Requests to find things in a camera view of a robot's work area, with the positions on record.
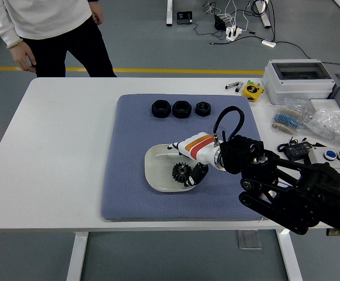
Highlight black digital meter module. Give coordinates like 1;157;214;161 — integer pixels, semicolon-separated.
277;140;314;160

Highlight black handheld device with screen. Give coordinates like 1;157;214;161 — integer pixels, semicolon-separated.
176;11;193;25

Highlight person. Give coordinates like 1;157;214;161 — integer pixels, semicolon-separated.
0;0;118;78

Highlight large black hex nut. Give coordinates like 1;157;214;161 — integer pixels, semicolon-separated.
151;100;171;119
172;100;192;119

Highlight grey electrical enclosure box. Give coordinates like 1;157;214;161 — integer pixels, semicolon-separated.
261;59;336;105

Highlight yellow tape measure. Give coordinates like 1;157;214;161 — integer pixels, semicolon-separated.
242;83;264;102

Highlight flat white box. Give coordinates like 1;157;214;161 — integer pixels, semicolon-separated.
309;98;340;116

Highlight beaded bracelet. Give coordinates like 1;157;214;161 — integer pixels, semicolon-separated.
6;37;23;49

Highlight clear acrylic bracket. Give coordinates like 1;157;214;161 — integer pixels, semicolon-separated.
236;230;263;251

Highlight white push button panel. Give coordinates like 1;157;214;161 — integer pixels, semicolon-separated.
306;145;340;188

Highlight person's right hand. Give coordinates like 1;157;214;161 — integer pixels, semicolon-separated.
9;40;38;74

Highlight clear bag of small parts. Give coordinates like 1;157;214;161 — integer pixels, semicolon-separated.
280;98;316;118

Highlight large black bevel gear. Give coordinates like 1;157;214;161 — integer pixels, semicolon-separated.
171;162;193;186

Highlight small black hex nut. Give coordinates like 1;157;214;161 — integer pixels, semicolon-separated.
195;101;212;117

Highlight person's left hand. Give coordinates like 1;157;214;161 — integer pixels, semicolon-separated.
90;0;104;26

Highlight thin black device cable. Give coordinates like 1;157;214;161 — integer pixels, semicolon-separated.
192;22;227;38

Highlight long black floor cable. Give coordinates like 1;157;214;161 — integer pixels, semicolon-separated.
275;40;340;73

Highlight white square plate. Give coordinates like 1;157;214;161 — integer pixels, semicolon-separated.
144;143;202;193

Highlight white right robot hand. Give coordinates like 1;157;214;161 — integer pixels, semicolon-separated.
166;132;222;188

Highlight black power adapter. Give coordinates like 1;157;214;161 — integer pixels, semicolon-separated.
213;14;227;31

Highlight blue resistor tape reel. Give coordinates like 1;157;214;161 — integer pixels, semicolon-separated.
271;105;304;135

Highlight clear bag of white parts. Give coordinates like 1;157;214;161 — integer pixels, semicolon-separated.
304;107;340;148

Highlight black cable bundle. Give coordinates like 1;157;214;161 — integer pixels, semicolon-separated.
249;0;277;43

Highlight blue-grey quilted mat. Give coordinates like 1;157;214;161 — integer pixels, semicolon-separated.
100;93;266;222

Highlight white cables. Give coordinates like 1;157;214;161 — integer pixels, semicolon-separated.
223;0;251;32

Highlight white power strip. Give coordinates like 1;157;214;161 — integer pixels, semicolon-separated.
225;25;243;41

